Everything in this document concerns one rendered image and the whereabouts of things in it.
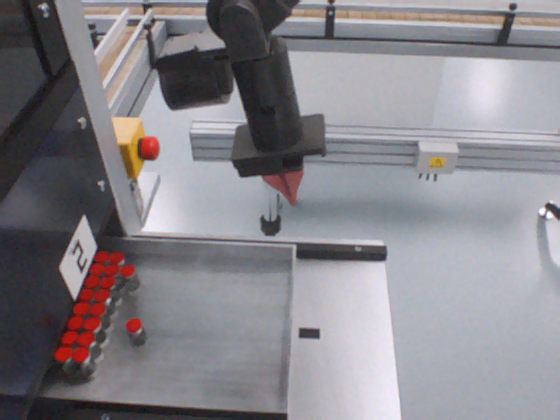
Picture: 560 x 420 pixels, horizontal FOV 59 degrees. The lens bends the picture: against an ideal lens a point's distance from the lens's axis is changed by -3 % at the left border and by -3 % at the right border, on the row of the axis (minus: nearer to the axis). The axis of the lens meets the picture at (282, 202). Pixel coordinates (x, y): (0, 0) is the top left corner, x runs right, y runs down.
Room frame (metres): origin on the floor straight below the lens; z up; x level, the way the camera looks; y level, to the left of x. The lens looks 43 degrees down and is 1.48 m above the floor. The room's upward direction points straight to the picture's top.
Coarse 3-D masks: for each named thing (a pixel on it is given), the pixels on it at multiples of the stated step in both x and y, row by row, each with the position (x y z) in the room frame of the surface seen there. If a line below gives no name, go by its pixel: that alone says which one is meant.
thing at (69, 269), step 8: (80, 224) 0.42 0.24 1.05; (80, 232) 0.42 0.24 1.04; (88, 232) 0.43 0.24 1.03; (72, 240) 0.40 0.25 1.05; (80, 240) 0.41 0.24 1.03; (88, 240) 0.43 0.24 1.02; (72, 248) 0.39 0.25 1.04; (88, 248) 0.42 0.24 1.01; (72, 256) 0.38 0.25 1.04; (88, 256) 0.41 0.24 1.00; (64, 264) 0.36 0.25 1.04; (72, 264) 0.38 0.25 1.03; (80, 264) 0.39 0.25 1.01; (88, 264) 0.41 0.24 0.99; (64, 272) 0.36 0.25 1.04; (72, 272) 0.37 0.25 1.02; (72, 280) 0.36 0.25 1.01; (80, 280) 0.38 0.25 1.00; (72, 288) 0.36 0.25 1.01
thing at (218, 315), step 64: (128, 256) 0.52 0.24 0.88; (192, 256) 0.52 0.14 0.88; (256, 256) 0.51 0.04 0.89; (128, 320) 0.40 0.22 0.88; (192, 320) 0.40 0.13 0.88; (256, 320) 0.40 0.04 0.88; (64, 384) 0.30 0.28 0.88; (128, 384) 0.30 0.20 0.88; (192, 384) 0.30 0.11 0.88; (256, 384) 0.30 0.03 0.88
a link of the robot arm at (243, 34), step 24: (240, 0) 0.41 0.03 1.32; (240, 24) 0.40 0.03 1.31; (168, 48) 0.46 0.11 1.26; (192, 48) 0.44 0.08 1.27; (216, 48) 0.43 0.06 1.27; (240, 48) 0.41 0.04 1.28; (264, 48) 0.41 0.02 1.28; (168, 72) 0.44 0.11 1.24; (192, 72) 0.44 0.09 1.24; (168, 96) 0.43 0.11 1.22; (192, 96) 0.43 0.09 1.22; (216, 96) 0.43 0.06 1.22
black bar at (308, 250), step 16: (208, 240) 0.53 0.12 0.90; (224, 240) 0.53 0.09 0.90; (240, 240) 0.53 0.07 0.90; (256, 240) 0.53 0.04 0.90; (304, 256) 0.51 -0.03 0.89; (320, 256) 0.51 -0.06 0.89; (336, 256) 0.51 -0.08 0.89; (352, 256) 0.51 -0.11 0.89; (368, 256) 0.51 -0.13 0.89; (384, 256) 0.51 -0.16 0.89
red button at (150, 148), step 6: (144, 138) 0.64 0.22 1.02; (150, 138) 0.64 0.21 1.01; (156, 138) 0.65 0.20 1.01; (144, 144) 0.63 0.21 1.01; (150, 144) 0.63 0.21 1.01; (156, 144) 0.64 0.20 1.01; (144, 150) 0.63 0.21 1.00; (150, 150) 0.63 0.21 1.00; (156, 150) 0.63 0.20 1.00; (144, 156) 0.62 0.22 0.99; (150, 156) 0.62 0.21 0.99; (156, 156) 0.63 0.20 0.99
